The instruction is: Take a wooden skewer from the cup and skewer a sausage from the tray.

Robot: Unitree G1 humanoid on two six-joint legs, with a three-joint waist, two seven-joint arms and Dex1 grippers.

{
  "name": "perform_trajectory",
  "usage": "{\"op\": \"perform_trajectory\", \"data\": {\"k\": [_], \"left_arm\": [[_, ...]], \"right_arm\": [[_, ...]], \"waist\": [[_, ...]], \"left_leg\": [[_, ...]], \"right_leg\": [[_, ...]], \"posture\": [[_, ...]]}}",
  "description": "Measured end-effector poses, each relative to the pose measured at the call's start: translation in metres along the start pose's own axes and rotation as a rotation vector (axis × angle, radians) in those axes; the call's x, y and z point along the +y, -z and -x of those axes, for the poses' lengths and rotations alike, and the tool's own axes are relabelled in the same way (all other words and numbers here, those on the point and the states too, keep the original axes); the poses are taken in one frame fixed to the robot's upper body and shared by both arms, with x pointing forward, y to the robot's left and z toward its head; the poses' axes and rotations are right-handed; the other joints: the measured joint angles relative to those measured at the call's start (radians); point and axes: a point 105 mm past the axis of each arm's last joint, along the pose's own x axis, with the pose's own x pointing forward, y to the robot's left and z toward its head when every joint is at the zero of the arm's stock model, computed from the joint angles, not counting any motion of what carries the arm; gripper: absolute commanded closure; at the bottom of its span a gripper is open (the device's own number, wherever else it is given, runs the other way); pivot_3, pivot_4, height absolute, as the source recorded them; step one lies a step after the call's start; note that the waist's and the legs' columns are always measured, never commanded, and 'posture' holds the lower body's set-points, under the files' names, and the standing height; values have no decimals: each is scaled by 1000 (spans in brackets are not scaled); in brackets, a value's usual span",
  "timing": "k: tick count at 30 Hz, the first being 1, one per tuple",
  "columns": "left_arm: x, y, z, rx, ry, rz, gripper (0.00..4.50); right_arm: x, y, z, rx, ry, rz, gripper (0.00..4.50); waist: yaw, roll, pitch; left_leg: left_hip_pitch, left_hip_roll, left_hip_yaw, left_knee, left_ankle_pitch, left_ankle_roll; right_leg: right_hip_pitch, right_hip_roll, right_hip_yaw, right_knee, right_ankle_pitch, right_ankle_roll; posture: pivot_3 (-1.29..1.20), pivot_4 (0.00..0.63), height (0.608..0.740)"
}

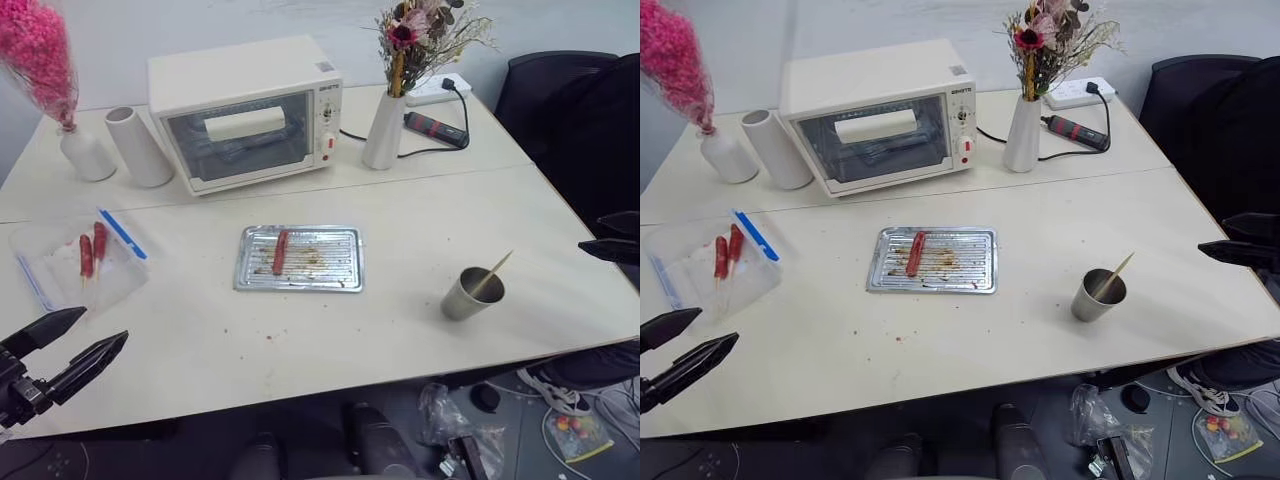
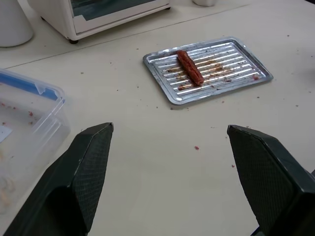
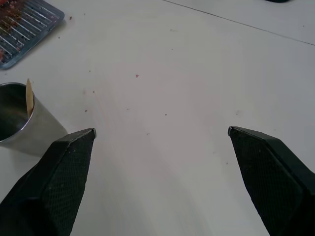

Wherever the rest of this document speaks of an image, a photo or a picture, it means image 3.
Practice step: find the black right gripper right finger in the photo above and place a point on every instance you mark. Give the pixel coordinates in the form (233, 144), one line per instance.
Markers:
(273, 179)

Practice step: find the black object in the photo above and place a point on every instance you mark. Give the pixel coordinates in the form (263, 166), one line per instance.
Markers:
(275, 1)

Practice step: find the ribbed metal tray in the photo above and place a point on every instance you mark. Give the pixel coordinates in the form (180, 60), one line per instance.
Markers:
(24, 29)

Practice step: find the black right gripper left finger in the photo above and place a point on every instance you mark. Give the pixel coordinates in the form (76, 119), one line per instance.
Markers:
(56, 182)

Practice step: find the wooden stick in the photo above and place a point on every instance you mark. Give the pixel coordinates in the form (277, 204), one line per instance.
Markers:
(29, 98)

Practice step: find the silver metal cup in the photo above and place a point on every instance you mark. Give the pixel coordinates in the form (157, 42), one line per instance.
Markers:
(23, 120)

